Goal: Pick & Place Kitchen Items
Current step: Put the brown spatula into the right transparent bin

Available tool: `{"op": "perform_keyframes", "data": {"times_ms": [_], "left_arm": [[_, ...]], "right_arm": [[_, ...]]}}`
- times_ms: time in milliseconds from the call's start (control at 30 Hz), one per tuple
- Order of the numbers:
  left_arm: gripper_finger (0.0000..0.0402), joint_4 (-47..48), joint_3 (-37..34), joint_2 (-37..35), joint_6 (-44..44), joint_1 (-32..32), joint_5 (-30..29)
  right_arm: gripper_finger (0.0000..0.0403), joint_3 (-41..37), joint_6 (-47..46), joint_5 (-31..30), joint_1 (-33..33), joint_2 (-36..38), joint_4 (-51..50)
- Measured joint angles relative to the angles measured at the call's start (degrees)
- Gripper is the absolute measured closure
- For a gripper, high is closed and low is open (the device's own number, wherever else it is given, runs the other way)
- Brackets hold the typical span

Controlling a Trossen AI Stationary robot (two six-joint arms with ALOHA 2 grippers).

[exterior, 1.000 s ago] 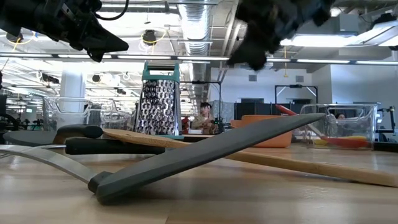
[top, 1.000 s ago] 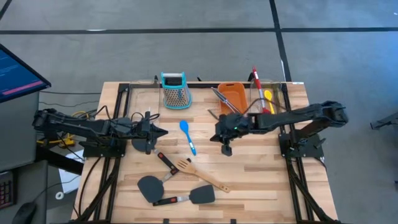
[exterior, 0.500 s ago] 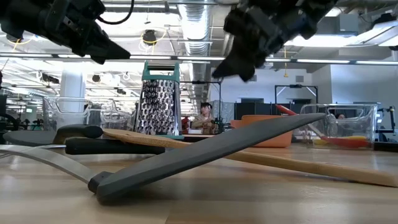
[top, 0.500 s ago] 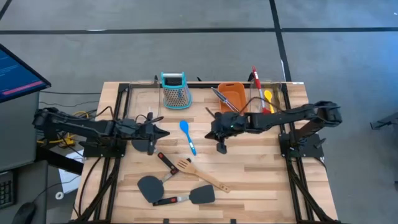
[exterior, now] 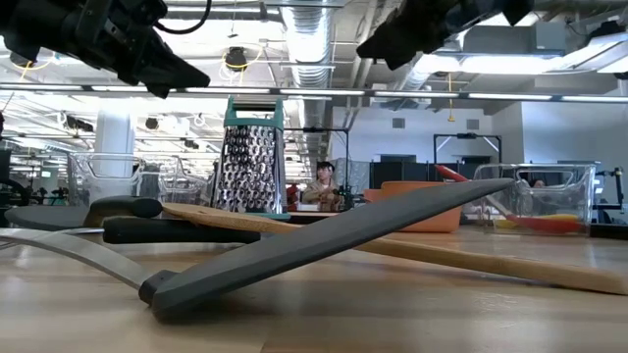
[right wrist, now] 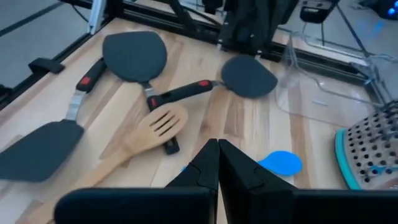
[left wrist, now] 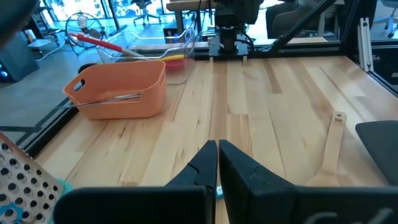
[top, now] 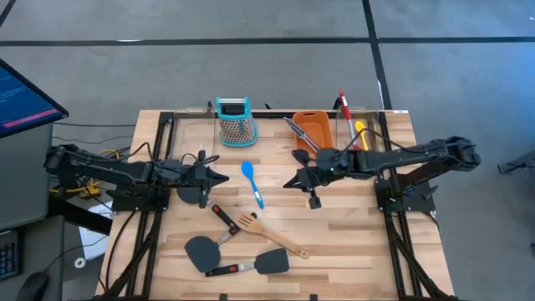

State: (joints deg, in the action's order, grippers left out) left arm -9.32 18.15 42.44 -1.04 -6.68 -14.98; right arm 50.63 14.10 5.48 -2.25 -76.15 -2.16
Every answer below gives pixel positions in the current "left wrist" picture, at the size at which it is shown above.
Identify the dark gray computer tower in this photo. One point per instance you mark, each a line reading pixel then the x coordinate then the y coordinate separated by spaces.
pixel 18 59

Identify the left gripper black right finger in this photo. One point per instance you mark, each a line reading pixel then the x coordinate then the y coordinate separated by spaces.
pixel 280 205

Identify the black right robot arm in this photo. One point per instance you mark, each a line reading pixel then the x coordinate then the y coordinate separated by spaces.
pixel 228 37

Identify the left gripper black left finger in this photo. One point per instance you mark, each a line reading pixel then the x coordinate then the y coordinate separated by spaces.
pixel 140 205

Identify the person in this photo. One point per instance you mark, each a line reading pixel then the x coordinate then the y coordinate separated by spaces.
pixel 286 18

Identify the dark office chair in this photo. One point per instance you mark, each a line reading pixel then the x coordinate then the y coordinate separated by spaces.
pixel 144 6

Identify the orange plastic bin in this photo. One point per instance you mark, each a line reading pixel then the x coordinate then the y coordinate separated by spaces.
pixel 124 77

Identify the metal floor fan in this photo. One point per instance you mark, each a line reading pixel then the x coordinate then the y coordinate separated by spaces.
pixel 82 21

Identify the clear plastic bin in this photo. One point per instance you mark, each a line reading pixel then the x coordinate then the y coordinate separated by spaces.
pixel 186 46

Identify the black aluminium table frame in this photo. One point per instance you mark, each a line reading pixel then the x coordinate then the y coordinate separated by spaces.
pixel 311 48

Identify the mesh office chair, blue seat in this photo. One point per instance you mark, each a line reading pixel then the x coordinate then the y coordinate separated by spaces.
pixel 391 21

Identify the stainless steel tongs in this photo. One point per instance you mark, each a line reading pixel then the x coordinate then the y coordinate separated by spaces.
pixel 93 103
pixel 124 96

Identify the wooden slotted spatula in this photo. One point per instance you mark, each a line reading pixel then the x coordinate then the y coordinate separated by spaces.
pixel 332 146

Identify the wooden desk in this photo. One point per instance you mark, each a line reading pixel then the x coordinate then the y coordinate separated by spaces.
pixel 186 4

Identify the silver aluminium extrusion piece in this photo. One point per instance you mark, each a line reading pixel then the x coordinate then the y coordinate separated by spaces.
pixel 364 46

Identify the teal steel box grater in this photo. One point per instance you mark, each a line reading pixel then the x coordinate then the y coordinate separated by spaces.
pixel 21 183

